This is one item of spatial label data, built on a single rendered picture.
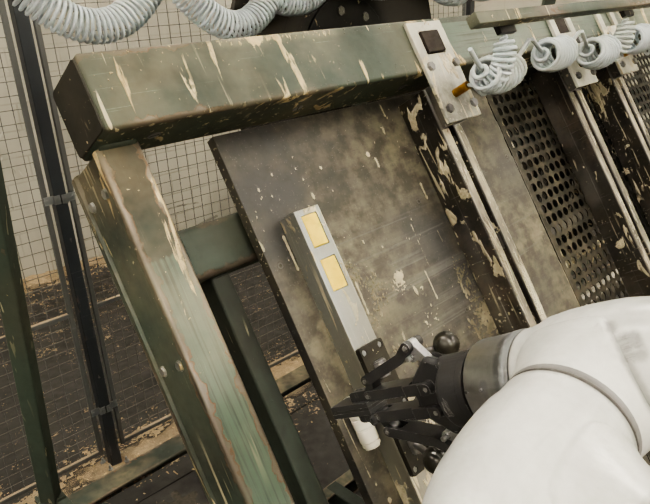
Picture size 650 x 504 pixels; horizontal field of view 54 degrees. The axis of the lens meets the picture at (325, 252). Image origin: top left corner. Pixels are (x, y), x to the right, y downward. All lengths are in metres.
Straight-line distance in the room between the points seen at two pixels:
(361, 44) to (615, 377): 0.74
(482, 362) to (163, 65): 0.53
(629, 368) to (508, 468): 0.14
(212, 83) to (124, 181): 0.18
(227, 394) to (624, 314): 0.48
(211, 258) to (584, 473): 0.64
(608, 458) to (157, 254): 0.56
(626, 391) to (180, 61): 0.64
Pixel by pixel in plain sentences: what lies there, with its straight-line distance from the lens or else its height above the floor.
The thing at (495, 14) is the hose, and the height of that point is 1.97.
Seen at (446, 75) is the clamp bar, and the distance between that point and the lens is 1.20.
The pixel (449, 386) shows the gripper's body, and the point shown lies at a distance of 0.62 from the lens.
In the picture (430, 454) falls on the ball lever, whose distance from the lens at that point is 0.87.
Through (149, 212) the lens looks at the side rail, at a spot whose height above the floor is 1.77.
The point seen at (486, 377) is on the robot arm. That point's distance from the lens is 0.59.
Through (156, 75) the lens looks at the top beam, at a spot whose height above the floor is 1.93.
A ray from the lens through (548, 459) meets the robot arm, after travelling 0.42.
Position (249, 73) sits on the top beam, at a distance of 0.92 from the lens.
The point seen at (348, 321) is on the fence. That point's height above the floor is 1.56.
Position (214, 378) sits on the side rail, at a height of 1.58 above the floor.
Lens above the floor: 2.00
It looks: 21 degrees down
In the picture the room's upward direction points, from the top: 3 degrees counter-clockwise
